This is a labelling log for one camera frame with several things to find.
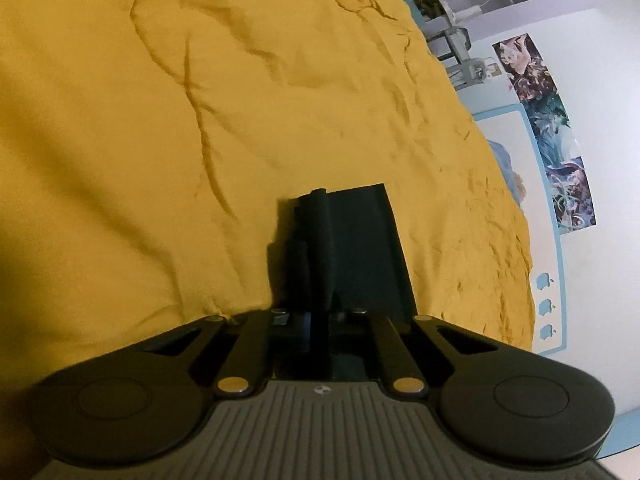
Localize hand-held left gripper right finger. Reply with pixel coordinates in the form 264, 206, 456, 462
329, 308, 505, 399

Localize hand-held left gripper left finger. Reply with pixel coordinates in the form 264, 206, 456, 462
134, 308, 312, 398

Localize black pants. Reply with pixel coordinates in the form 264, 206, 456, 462
266, 183, 419, 382

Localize blue bordered white panel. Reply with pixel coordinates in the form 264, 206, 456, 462
472, 105, 569, 357

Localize yellow blanket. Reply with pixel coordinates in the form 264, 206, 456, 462
0, 0, 534, 480

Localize small grey rack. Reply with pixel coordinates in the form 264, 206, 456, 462
447, 56, 502, 90

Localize long colourful wall poster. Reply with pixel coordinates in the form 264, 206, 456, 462
492, 33, 599, 235

